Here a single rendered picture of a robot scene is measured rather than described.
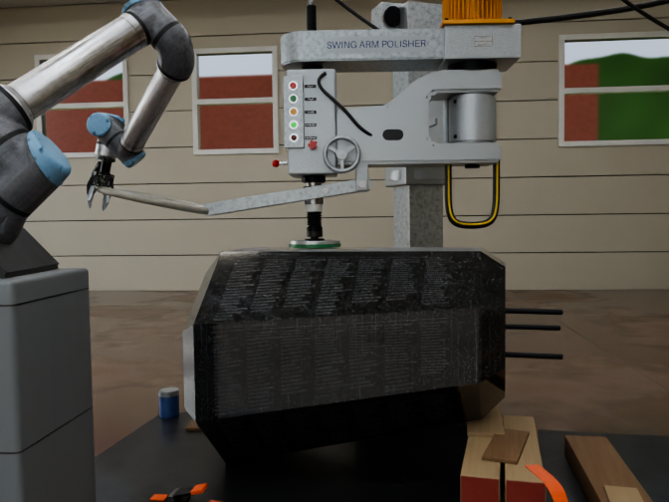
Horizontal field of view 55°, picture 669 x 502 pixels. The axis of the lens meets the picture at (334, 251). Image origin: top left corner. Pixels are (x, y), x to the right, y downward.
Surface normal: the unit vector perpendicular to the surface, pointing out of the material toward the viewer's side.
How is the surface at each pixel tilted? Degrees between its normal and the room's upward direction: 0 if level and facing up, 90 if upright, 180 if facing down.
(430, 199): 90
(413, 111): 90
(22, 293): 90
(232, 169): 90
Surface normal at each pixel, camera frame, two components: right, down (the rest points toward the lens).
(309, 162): -0.02, 0.05
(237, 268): -0.15, -0.67
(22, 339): 1.00, 0.00
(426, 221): 0.33, 0.04
